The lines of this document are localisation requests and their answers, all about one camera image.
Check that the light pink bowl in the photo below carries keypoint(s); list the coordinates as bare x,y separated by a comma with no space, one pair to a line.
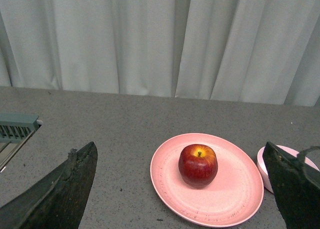
263,170

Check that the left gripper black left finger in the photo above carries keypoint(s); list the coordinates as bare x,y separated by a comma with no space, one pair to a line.
59,199

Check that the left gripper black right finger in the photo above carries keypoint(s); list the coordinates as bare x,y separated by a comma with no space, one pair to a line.
295,185

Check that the pink plate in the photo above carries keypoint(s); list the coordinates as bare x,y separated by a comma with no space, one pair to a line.
233,197

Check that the red apple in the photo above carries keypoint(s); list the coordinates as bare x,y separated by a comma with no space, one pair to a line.
198,165

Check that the grey slotted metal fixture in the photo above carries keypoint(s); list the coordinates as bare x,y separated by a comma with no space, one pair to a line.
15,130

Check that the white curtain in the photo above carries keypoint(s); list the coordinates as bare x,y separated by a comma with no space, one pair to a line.
257,51

